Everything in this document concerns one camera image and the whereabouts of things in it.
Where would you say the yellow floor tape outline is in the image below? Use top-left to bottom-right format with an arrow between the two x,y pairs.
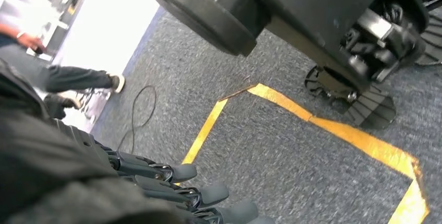
174,83 -> 431,224

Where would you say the chrome chair base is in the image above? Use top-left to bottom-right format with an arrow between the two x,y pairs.
74,88 -> 112,121

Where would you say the person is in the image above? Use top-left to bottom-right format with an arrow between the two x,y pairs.
0,22 -> 126,95

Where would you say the black floor cable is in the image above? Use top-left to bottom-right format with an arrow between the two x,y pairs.
116,85 -> 158,154

